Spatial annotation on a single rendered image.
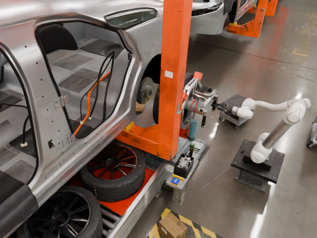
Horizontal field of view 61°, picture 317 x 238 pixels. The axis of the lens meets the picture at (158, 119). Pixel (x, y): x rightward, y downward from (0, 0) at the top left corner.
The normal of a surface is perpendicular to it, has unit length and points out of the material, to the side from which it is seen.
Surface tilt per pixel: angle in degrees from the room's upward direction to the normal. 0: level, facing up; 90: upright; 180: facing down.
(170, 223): 0
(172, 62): 90
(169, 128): 90
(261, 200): 0
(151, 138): 90
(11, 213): 44
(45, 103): 86
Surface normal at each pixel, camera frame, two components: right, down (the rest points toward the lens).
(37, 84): 0.87, 0.18
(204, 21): 0.01, 0.60
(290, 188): 0.04, -0.80
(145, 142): -0.48, 0.51
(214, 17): 0.30, 0.57
